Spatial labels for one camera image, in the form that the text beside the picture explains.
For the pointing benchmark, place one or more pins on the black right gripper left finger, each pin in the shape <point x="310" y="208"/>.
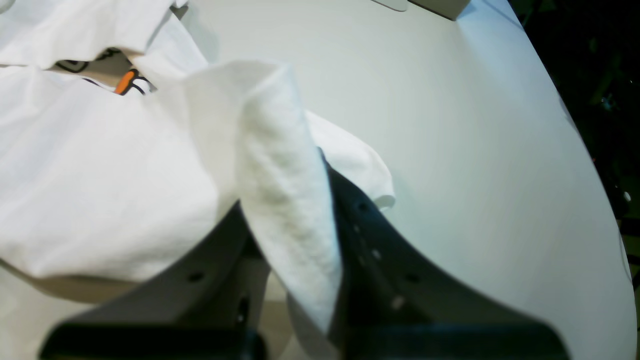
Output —
<point x="205" y="306"/>

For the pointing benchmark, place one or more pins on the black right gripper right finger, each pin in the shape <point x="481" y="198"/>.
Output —
<point x="395" y="304"/>

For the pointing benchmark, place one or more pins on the white printed t-shirt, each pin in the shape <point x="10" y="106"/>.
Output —
<point x="122" y="146"/>

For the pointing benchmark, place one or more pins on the grey cardboard box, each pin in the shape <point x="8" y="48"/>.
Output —
<point x="448" y="9"/>

